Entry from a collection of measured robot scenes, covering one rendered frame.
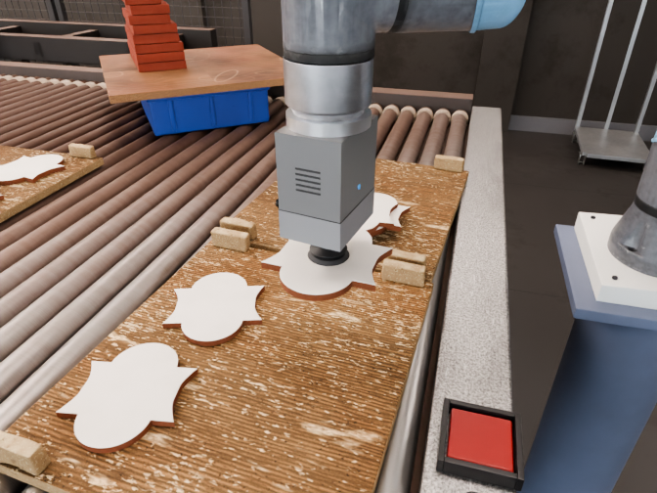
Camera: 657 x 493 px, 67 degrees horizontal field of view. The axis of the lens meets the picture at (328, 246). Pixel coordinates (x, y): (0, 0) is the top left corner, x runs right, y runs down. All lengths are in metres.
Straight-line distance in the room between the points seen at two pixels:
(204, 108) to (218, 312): 0.79
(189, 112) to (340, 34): 0.96
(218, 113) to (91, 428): 0.95
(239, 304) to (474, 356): 0.30
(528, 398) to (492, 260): 1.14
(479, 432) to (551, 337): 1.66
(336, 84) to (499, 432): 0.36
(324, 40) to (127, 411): 0.39
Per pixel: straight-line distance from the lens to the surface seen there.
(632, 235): 0.90
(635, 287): 0.86
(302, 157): 0.43
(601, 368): 1.00
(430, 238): 0.80
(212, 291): 0.67
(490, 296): 0.73
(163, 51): 1.47
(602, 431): 1.10
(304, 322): 0.62
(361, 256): 0.51
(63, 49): 2.27
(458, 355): 0.62
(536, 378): 1.99
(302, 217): 0.45
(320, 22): 0.40
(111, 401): 0.56
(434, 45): 4.36
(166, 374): 0.57
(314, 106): 0.41
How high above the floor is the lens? 1.34
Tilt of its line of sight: 32 degrees down
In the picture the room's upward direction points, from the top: straight up
